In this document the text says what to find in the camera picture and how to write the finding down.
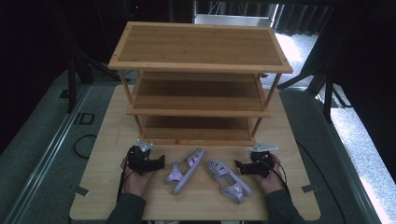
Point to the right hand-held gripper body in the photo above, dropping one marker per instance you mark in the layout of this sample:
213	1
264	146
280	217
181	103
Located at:
261	164

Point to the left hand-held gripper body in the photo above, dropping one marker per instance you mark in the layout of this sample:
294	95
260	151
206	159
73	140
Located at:
139	161

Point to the purple jelly sandal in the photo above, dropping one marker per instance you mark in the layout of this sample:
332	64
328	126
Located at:
214	165
196	154

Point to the three-tier wooden shoe rack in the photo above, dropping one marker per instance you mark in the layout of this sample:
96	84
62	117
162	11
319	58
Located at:
199	46

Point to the person's left hand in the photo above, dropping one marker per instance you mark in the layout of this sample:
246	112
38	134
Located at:
137	183

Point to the person's right hand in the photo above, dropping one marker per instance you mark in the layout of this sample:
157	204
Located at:
272	183

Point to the grey tape strip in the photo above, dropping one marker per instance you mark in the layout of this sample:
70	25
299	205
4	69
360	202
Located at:
79	190
310	188

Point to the black metal stand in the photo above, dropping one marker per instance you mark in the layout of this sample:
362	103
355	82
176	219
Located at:
327	93
72	84

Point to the grey metal box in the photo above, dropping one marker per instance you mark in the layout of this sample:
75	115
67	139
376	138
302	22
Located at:
232	19

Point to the black square floor frame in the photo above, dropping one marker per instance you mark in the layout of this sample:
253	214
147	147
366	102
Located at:
84	118

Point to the silver floor rail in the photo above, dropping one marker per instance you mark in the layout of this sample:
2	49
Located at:
43	158

